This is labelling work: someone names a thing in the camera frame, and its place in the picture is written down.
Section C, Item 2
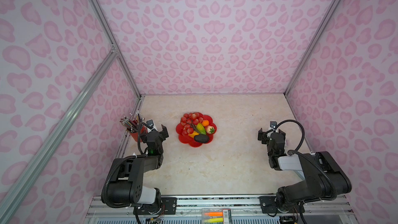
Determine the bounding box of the red fake grape bunch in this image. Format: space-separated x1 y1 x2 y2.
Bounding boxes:
178 112 204 135

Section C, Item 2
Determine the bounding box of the yellow fake banana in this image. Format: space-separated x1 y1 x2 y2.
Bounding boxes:
188 131 200 138

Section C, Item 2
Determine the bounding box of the dark fake avocado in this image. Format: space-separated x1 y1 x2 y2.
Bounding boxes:
194 134 210 144

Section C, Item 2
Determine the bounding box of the orange fake tangerine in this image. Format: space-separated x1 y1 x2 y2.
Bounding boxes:
202 120 209 127

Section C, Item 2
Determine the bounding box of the red fake strawberry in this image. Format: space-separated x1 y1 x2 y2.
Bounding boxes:
205 125 216 134

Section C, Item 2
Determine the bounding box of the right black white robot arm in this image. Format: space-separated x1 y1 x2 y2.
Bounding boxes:
258 129 352 217

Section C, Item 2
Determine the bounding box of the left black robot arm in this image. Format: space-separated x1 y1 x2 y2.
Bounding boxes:
101 125 169 213

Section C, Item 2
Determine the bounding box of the red flower-shaped fruit bowl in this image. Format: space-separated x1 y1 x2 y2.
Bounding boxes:
175 112 217 148

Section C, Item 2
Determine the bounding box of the red pen cup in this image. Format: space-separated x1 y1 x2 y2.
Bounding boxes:
130 125 148 143

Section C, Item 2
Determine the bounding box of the diagonal aluminium strut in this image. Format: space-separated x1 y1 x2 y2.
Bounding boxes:
1 50 118 224

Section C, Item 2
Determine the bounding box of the clear marker box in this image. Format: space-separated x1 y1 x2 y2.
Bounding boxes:
201 208 233 224

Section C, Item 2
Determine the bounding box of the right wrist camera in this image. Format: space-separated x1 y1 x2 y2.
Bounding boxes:
269 121 278 130

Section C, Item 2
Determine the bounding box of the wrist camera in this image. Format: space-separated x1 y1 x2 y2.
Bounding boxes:
146 119 158 132
269 121 278 130

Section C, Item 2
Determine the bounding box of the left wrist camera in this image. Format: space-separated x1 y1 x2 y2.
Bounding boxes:
146 119 158 132

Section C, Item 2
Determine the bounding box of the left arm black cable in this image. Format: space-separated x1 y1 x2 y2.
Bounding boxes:
136 124 153 155

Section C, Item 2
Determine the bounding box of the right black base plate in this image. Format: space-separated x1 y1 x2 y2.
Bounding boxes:
259 196 305 217

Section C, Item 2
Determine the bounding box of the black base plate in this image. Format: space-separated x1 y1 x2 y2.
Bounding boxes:
259 196 305 217
133 197 177 216

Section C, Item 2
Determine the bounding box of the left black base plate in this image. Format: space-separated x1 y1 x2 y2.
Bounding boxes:
133 197 177 216

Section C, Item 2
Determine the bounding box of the aluminium front rail frame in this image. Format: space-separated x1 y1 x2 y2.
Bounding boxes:
84 195 358 224

